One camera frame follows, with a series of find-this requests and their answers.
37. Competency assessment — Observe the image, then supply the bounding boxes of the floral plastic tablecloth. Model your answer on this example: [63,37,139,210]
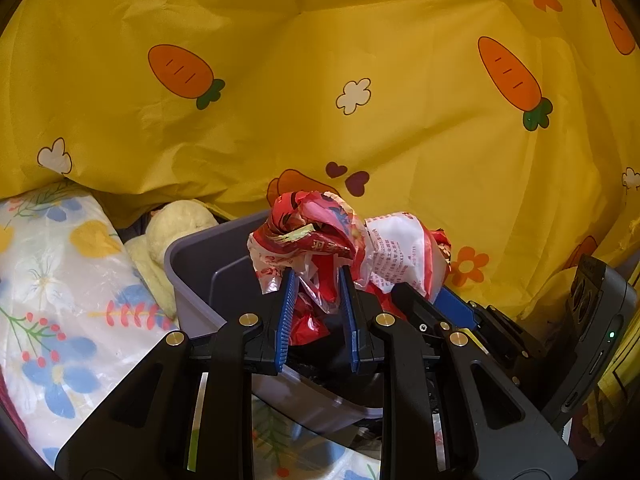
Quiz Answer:
[0,180,381,480]

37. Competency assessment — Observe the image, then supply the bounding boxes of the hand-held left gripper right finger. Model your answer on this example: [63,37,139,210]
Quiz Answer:
[340,265,566,480]

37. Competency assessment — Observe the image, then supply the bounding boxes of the yellow carrot print curtain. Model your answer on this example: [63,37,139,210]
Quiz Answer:
[0,0,640,411]

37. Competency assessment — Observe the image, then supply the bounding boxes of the grey plastic bin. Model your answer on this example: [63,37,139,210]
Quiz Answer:
[164,210,386,421]

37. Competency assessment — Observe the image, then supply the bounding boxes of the red and white plastic bag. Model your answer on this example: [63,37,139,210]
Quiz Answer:
[247,191,453,311]

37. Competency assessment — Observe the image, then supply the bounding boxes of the cream plush toy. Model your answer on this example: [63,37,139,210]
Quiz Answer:
[124,200,221,318]

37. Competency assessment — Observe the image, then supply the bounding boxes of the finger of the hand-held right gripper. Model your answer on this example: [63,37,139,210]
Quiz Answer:
[392,284,449,342]
[435,289,501,342]

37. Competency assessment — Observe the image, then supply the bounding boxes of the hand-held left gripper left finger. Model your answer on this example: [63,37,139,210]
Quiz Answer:
[55,266,299,480]

